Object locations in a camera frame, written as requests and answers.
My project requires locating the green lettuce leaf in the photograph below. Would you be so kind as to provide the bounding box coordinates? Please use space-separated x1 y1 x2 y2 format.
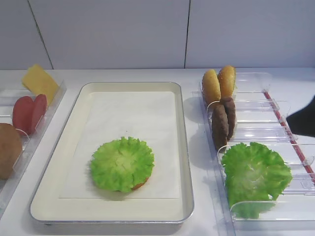
221 142 292 219
90 137 155 193

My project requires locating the green lettuce leaf in rack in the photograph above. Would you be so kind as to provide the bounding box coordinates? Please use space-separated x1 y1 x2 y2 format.
221 142 292 219

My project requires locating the brown meat patty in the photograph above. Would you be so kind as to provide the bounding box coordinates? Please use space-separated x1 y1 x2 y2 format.
212 104 228 150
220 97 236 141

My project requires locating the left red tomato slice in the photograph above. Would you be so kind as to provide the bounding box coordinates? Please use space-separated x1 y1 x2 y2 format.
12 96 34 135

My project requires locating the rear brown meat patty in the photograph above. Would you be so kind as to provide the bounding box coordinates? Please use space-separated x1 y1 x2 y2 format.
220 97 236 141

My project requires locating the front brown meat patty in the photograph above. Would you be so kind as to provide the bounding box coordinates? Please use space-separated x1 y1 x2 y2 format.
212 104 228 150

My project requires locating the cream rectangular metal tray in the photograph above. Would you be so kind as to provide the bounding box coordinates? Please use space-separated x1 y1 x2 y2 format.
30 82 194 224

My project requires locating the yellow cheese slice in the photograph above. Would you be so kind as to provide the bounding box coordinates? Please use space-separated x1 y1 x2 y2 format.
22 64 59 106

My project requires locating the brown bun in left rack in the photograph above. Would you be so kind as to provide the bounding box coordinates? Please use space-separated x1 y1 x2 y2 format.
0 123 22 179

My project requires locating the right red tomato slice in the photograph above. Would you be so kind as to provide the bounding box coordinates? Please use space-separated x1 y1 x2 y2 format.
30 94 47 134

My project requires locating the toasted bun slice on tray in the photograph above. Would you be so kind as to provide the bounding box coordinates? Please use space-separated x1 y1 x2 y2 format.
131 177 149 191

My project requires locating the left golden bun half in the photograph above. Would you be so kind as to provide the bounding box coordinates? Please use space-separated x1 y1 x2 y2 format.
202 69 221 104

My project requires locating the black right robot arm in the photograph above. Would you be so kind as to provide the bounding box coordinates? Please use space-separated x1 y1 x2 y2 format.
286 97 315 137

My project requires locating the red tomato slice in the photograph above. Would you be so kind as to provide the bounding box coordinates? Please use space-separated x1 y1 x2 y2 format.
30 94 47 134
12 96 34 135

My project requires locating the white paper tray liner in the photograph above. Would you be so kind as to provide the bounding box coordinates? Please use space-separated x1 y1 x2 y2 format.
60 92 180 200

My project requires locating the clear acrylic right rack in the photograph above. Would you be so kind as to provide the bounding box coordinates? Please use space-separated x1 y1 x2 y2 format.
193 73 315 236

